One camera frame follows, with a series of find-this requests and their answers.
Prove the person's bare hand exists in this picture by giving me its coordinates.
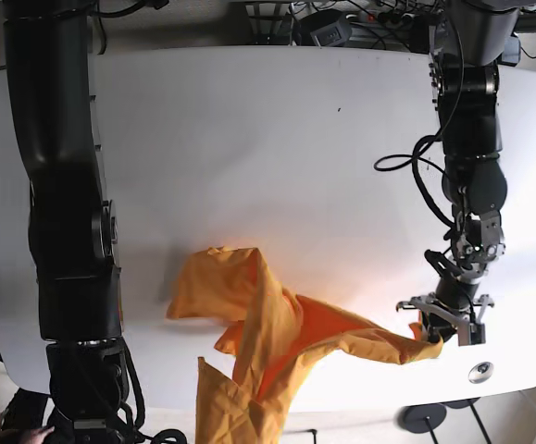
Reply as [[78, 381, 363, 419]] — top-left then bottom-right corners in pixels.
[[18, 426, 56, 444]]

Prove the black floor stand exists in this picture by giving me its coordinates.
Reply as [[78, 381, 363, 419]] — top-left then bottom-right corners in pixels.
[[398, 403, 447, 444], [443, 398, 492, 444]]

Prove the right black floor stand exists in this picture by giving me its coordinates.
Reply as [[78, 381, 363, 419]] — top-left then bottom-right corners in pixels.
[[443, 398, 492, 444]]

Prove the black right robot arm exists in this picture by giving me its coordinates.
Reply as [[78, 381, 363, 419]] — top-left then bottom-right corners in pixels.
[[4, 1, 148, 443]]

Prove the orange T-shirt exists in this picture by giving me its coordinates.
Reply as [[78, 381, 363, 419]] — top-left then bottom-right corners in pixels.
[[166, 247, 443, 443]]

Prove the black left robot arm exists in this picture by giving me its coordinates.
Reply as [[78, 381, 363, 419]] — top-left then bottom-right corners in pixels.
[[397, 1, 524, 346]]

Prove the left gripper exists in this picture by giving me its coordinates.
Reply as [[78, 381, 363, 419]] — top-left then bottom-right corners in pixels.
[[395, 293, 494, 345]]

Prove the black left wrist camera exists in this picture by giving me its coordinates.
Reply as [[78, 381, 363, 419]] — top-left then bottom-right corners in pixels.
[[420, 312, 457, 343]]

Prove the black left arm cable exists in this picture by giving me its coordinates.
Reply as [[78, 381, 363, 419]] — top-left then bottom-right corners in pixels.
[[372, 13, 466, 241]]

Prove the left black floor stand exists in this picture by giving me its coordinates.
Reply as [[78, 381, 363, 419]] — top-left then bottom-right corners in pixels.
[[398, 403, 447, 444]]

